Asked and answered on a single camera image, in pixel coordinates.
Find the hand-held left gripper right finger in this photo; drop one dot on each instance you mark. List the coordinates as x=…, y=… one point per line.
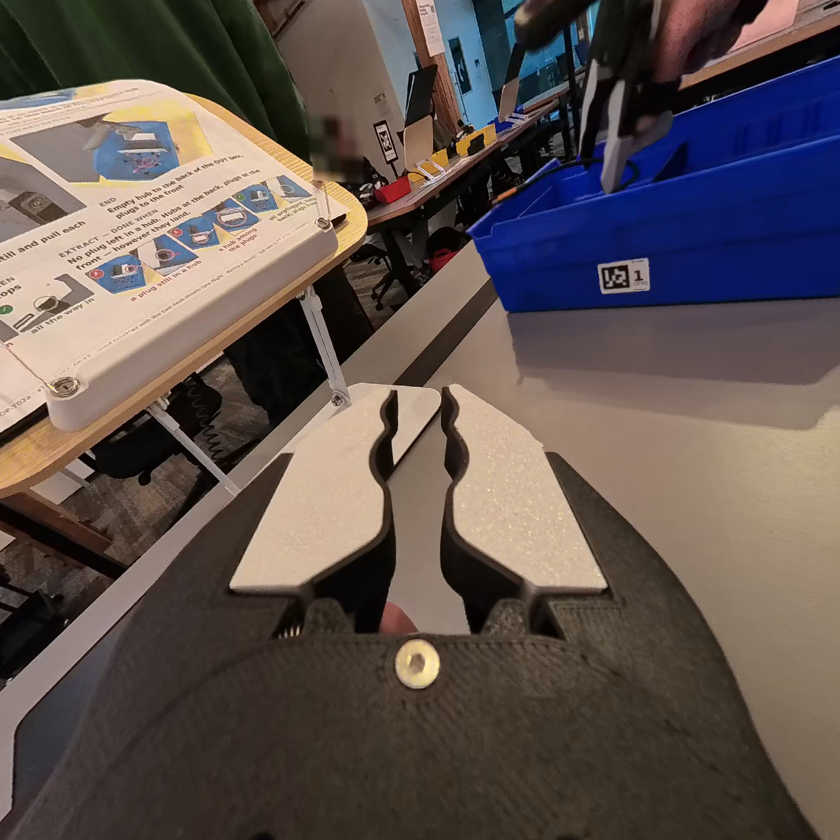
x=525, y=518

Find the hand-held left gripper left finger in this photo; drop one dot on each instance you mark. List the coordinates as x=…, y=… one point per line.
x=321, y=512

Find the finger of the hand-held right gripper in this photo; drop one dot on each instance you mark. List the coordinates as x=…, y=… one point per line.
x=617, y=157
x=589, y=92

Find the blue plastic bin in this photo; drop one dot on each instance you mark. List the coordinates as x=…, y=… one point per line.
x=558, y=262

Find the person's right hand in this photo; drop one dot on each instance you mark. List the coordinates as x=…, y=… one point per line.
x=695, y=33

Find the tan board on stand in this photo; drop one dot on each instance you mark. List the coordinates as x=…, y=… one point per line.
x=417, y=141
x=508, y=98

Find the yellow parts bin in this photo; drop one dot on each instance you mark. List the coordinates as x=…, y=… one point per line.
x=438, y=157
x=469, y=145

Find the white book stand wooden board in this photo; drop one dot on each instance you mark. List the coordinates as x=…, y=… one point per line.
x=420, y=407

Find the pink object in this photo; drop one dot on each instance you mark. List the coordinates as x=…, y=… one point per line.
x=774, y=19

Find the black office chair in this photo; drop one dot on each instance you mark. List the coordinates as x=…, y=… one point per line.
x=387, y=282
x=131, y=446

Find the red fabric bin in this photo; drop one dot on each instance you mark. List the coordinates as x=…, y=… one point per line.
x=443, y=261

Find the printed marker tag sign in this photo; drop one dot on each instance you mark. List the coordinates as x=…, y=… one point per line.
x=386, y=141

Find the red parts bin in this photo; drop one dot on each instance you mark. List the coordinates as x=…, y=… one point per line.
x=392, y=191

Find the brown wooden stool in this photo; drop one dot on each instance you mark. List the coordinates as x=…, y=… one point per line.
x=52, y=525

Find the printed instruction sheet pad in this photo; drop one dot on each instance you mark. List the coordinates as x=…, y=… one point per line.
x=131, y=216

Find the wooden post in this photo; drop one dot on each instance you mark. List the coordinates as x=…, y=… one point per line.
x=441, y=85

